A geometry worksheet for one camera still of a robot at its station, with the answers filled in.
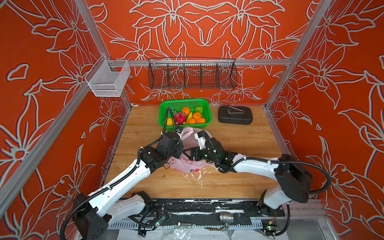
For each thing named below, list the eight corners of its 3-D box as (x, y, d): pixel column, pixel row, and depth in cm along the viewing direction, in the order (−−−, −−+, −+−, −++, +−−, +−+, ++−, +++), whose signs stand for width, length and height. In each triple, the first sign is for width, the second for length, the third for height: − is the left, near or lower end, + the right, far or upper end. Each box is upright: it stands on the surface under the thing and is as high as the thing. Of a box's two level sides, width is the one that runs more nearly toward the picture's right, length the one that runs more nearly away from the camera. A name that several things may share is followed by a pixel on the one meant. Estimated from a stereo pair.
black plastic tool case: (218, 122, 109) (219, 117, 105) (218, 110, 118) (219, 104, 113) (251, 125, 108) (254, 120, 103) (248, 111, 116) (250, 106, 112)
